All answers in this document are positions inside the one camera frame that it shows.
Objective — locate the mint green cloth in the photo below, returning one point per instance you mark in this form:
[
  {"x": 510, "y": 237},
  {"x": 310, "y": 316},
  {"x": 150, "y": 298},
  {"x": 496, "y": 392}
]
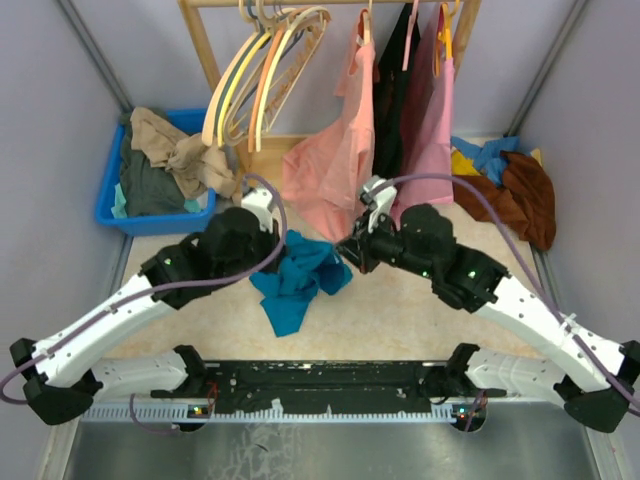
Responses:
[{"x": 119, "y": 211}]

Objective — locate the blue plastic bin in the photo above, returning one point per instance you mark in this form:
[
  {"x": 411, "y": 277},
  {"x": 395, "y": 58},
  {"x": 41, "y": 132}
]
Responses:
[{"x": 145, "y": 225}]

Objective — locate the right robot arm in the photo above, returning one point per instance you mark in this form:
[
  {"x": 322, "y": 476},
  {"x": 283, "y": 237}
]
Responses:
[{"x": 589, "y": 376}]

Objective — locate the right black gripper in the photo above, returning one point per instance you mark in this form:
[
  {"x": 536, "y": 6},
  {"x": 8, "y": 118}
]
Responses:
[{"x": 358, "y": 248}]

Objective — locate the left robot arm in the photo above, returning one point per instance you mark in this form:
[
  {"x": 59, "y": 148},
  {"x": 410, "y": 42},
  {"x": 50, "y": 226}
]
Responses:
[{"x": 67, "y": 372}]

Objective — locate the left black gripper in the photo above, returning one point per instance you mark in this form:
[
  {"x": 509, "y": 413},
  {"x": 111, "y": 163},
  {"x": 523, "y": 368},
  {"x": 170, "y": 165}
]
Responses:
[{"x": 271, "y": 239}]

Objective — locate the wooden clothes rack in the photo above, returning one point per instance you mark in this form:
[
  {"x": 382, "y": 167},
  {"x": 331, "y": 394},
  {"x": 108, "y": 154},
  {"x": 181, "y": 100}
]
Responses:
[{"x": 269, "y": 164}]

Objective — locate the light blue cloth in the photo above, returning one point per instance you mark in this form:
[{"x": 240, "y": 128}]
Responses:
[{"x": 487, "y": 159}]

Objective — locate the cream plastic hanger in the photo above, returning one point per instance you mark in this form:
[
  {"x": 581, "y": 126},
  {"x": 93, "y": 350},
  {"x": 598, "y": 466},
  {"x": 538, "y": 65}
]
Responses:
[{"x": 225, "y": 85}]

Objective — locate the yellow cloth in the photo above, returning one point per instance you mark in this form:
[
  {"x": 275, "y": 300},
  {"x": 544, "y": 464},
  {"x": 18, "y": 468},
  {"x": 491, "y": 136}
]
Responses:
[{"x": 463, "y": 166}]

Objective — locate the brown t shirt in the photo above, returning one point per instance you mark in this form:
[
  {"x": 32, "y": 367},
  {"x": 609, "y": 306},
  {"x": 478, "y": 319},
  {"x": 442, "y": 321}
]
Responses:
[{"x": 525, "y": 202}]

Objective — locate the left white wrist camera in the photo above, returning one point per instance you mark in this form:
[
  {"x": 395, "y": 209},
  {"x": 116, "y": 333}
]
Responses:
[{"x": 260, "y": 202}]

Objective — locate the pink hanger with shirt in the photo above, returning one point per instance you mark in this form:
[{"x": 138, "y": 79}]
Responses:
[{"x": 409, "y": 33}]

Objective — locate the orange plastic hanger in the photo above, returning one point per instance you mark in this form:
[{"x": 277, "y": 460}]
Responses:
[{"x": 262, "y": 75}]

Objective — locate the dark grey t shirt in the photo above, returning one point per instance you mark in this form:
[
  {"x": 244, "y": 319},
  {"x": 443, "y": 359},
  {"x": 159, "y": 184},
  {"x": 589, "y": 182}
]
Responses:
[{"x": 147, "y": 190}]

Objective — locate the beige t shirt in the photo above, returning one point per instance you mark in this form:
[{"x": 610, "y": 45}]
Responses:
[{"x": 194, "y": 166}]

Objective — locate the teal blue t shirt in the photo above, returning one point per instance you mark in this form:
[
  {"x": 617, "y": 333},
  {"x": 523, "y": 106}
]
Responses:
[{"x": 308, "y": 267}]

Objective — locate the black t shirt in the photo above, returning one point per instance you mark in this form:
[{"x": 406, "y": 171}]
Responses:
[{"x": 389, "y": 94}]

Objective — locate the salmon pink t shirt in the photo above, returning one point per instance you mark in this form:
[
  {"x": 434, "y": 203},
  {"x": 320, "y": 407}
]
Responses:
[{"x": 323, "y": 174}]

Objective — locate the yellow hanger with shirt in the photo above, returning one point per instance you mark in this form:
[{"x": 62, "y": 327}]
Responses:
[{"x": 443, "y": 44}]

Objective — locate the beige hanger with shirt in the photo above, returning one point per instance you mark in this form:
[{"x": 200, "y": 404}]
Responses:
[{"x": 365, "y": 35}]

